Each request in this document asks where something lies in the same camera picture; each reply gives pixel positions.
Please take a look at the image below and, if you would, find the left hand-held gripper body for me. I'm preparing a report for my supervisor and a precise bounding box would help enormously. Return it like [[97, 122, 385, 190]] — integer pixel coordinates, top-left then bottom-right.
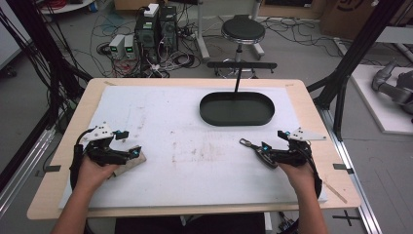
[[81, 121, 131, 167]]

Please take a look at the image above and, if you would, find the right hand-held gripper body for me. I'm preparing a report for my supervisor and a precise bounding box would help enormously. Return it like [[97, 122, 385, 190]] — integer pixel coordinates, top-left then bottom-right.
[[268, 127, 327, 169]]

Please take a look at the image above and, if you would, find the black key fob with clasp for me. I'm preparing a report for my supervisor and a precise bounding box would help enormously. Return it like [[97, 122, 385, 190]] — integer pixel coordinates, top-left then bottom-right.
[[239, 137, 280, 171]]

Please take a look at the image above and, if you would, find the wooden block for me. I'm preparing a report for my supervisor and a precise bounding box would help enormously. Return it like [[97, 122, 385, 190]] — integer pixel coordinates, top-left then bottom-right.
[[111, 151, 148, 178]]

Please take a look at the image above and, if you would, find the person's left hand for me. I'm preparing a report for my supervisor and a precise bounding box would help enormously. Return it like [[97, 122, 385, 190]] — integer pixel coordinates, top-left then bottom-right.
[[75, 155, 121, 193]]

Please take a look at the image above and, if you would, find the person's right hand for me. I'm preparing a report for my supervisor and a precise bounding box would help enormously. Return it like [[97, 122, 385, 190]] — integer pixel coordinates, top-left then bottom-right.
[[277, 160, 319, 197]]

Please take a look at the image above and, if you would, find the black oval tray stand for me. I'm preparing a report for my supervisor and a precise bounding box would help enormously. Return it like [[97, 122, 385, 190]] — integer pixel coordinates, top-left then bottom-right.
[[199, 60, 279, 128]]

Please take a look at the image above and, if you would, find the thin wooden stick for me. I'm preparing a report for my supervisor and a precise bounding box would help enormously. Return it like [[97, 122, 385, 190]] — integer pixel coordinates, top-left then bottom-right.
[[322, 180, 349, 205]]

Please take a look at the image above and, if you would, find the white foam mat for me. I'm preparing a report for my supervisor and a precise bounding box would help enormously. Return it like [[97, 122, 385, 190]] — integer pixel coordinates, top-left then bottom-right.
[[57, 85, 329, 210]]

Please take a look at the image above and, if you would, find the grey bench power supply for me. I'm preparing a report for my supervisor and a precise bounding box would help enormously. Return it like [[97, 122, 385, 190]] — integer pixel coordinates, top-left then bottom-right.
[[108, 33, 127, 60], [123, 33, 137, 60]]

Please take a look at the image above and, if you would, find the white platform board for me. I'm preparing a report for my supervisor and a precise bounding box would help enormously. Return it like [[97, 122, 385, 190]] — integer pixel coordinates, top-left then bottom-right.
[[350, 63, 413, 136]]

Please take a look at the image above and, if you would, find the black computer tower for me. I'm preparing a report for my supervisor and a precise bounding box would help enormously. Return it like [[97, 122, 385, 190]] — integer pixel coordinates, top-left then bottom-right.
[[133, 13, 161, 64], [158, 5, 179, 54]]

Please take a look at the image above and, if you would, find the black round stool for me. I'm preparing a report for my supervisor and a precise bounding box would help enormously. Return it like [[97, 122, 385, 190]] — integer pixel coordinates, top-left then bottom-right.
[[213, 14, 267, 79]]

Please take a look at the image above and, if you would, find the white box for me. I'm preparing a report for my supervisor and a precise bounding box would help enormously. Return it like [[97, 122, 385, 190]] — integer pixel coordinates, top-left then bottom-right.
[[143, 2, 161, 19]]

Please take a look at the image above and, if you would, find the white table leg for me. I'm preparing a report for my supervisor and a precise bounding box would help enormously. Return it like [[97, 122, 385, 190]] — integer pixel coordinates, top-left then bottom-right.
[[194, 0, 211, 61]]

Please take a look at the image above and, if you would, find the cardboard box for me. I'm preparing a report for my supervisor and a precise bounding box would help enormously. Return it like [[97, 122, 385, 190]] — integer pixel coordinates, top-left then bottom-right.
[[319, 0, 413, 42]]

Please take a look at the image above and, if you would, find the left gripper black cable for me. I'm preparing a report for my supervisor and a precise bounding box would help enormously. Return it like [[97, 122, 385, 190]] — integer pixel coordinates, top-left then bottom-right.
[[68, 127, 97, 192]]

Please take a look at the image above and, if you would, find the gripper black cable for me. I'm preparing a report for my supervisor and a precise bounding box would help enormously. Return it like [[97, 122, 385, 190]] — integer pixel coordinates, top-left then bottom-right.
[[68, 127, 97, 192], [304, 145, 323, 200]]

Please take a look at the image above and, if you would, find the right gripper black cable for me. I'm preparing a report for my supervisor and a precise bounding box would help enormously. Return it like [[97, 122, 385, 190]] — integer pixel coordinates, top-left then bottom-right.
[[304, 145, 323, 200]]

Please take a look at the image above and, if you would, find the aluminium rail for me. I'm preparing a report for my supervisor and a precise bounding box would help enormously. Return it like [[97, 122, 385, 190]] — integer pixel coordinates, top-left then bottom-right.
[[0, 127, 56, 217], [319, 106, 384, 234]]

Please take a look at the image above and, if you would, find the black metal frame with cables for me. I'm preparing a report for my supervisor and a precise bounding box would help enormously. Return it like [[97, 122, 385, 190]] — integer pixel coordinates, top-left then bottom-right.
[[0, 0, 94, 133]]

